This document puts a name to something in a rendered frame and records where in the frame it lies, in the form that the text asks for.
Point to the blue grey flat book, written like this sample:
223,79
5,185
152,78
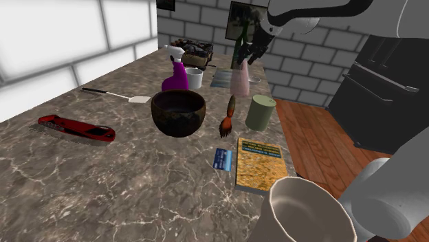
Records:
222,78

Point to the beige faceted pot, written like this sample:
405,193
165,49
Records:
301,214

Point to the olive green can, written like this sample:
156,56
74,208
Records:
259,113

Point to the dark brown bowl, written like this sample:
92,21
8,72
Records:
177,114

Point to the small dark wall picture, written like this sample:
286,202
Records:
166,4

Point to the black oven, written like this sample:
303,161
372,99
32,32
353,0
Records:
385,90

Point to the red folding saw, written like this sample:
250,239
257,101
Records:
80,130

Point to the pink translucent vase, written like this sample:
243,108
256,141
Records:
240,83

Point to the dark box with dark items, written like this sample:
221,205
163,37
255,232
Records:
196,53

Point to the small white dish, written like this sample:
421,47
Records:
255,79

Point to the yellow book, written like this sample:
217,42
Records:
259,166

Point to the white cup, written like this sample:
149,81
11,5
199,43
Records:
194,78

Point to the dark framed wall picture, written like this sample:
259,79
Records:
239,20

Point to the dark green tall bottle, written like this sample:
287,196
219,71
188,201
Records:
238,47

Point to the blue card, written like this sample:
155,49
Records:
223,159

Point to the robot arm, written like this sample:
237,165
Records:
385,197

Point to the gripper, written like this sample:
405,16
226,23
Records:
262,42

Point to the brown brush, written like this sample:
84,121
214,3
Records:
228,122

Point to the purple spray bottle white head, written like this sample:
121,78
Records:
176,78

